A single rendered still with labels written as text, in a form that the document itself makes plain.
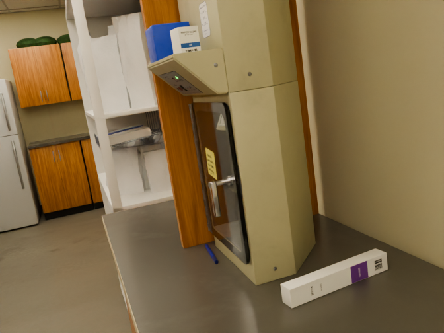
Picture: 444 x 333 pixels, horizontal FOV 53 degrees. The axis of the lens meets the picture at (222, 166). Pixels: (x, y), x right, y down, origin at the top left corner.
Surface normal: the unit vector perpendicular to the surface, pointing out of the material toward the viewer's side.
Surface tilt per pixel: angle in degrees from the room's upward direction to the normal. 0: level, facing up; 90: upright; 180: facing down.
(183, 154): 90
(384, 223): 90
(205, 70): 90
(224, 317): 0
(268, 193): 90
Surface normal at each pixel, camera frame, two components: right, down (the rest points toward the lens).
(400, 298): -0.15, -0.97
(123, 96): 0.03, 0.28
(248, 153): 0.32, 0.14
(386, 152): -0.93, 0.20
